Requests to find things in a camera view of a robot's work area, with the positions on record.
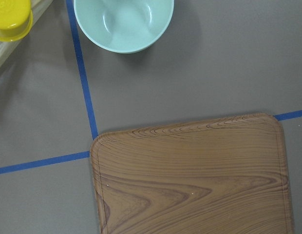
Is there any brown wooden tray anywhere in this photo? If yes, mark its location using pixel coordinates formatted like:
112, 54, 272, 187
90, 113, 294, 234

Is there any yellow plastic container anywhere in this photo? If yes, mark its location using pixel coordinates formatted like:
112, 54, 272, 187
0, 0, 33, 42

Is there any green ceramic bowl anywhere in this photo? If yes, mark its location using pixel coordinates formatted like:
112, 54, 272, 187
73, 0, 174, 54

